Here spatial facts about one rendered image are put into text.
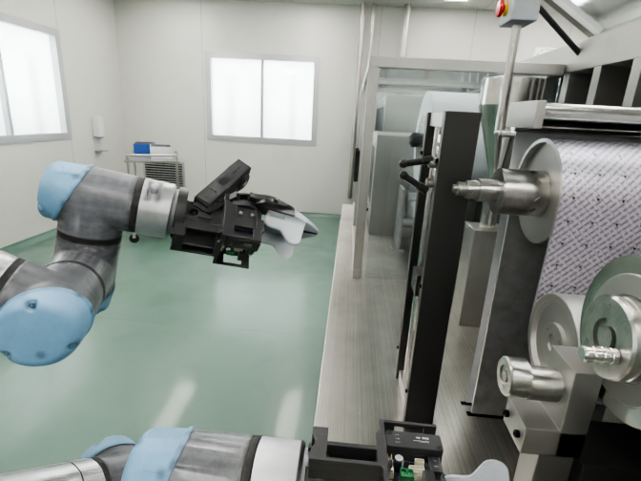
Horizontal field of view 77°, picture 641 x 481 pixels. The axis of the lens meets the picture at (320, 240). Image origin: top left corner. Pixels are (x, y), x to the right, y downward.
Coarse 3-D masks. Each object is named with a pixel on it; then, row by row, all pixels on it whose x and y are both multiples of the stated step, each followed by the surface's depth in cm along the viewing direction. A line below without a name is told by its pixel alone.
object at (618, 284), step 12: (624, 276) 37; (636, 276) 35; (600, 288) 40; (612, 288) 38; (624, 288) 36; (636, 288) 35; (612, 384) 37; (624, 384) 36; (612, 396) 37; (624, 396) 36; (636, 396) 34
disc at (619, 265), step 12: (612, 264) 39; (624, 264) 37; (636, 264) 35; (600, 276) 40; (612, 276) 38; (588, 300) 42; (636, 384) 34; (600, 396) 39; (612, 408) 37; (624, 408) 36; (636, 408) 34; (624, 420) 36; (636, 420) 34
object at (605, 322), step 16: (592, 304) 38; (608, 304) 36; (624, 304) 34; (640, 304) 34; (592, 320) 38; (608, 320) 36; (624, 320) 34; (640, 320) 33; (592, 336) 38; (608, 336) 36; (624, 336) 34; (640, 336) 32; (624, 352) 33; (640, 352) 32; (592, 368) 37; (608, 368) 35; (624, 368) 33; (640, 368) 33
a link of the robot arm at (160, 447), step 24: (168, 432) 36; (192, 432) 37; (216, 432) 37; (144, 456) 34; (168, 456) 34; (192, 456) 34; (216, 456) 34; (240, 456) 34; (144, 480) 33; (168, 480) 33; (192, 480) 33; (216, 480) 33; (240, 480) 33
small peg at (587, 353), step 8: (584, 352) 34; (592, 352) 34; (600, 352) 34; (608, 352) 34; (616, 352) 34; (584, 360) 34; (592, 360) 34; (600, 360) 34; (608, 360) 34; (616, 360) 34
